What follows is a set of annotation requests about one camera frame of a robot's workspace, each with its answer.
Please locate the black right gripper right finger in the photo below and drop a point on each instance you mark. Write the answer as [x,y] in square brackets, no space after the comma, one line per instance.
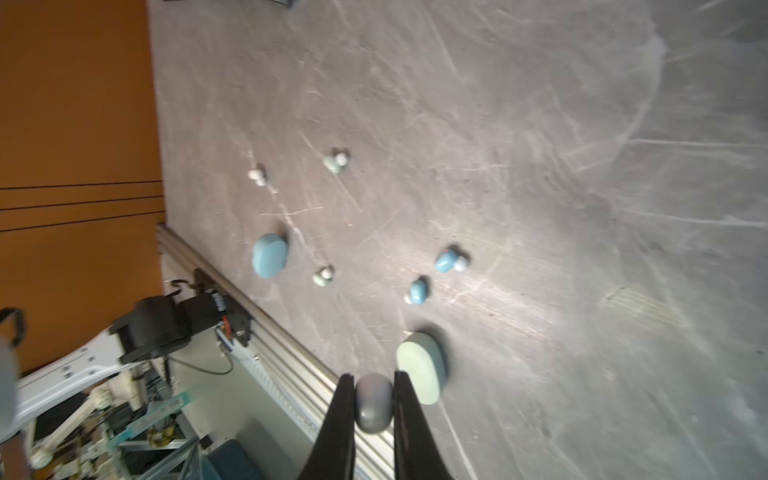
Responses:
[416,455]

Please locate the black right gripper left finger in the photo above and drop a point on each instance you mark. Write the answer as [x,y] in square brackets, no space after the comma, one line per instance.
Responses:
[333,454]

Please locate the white earbud charging case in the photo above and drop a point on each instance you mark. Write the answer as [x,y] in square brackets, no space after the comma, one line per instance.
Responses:
[374,403]

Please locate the white earbud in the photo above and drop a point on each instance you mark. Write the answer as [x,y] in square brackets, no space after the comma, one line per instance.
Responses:
[258,176]

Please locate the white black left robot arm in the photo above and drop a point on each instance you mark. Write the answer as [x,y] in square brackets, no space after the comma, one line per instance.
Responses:
[155,327]

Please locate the mint green charging case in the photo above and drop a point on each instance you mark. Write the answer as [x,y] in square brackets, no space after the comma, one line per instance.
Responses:
[421,357]

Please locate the light blue charging case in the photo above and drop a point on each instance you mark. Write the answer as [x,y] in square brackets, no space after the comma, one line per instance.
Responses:
[269,255]

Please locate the blue earbud near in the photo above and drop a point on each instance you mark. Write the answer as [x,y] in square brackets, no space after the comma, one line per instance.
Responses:
[418,292]

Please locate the blue earbud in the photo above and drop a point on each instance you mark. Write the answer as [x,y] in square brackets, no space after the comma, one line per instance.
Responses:
[418,292]
[450,259]

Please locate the green earbud near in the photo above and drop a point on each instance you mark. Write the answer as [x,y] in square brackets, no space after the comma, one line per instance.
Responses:
[323,276]

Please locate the green earbud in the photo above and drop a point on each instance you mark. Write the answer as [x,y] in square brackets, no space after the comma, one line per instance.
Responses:
[323,276]
[336,162]

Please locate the blue earbud far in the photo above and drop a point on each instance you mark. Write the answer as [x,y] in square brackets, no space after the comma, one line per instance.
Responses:
[450,259]

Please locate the green earbud far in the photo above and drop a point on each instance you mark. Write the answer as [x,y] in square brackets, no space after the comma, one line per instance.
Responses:
[336,162]

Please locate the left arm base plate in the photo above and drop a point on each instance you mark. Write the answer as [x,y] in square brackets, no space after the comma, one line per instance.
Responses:
[236,318]

